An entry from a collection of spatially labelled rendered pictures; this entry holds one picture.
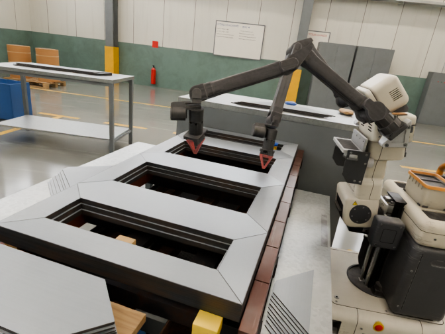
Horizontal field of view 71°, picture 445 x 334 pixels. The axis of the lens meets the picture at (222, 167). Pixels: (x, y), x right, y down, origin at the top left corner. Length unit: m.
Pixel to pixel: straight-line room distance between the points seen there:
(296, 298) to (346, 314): 0.76
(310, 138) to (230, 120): 0.57
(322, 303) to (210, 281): 0.45
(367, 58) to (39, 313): 9.97
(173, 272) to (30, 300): 0.32
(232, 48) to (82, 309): 10.09
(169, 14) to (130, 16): 1.32
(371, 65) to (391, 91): 8.74
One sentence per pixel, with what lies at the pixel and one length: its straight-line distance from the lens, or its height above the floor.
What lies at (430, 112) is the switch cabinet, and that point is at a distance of 11.37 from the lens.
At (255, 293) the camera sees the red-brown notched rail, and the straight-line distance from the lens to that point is 0.88.
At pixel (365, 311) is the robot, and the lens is 1.85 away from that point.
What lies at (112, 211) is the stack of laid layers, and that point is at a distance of 1.14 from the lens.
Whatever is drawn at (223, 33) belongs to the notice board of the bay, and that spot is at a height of 1.90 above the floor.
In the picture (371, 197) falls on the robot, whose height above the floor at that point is 0.83.
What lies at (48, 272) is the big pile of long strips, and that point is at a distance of 0.92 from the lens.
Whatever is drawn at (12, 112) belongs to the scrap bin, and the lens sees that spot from 5.91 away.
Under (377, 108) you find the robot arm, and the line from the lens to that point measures 1.39.
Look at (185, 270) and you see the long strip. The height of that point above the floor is 0.87.
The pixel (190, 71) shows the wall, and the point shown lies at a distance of 10.87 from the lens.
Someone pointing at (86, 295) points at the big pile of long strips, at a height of 0.85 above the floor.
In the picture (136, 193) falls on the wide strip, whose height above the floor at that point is 0.87.
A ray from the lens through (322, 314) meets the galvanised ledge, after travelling 1.11.
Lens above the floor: 1.40
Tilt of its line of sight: 20 degrees down
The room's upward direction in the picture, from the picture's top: 7 degrees clockwise
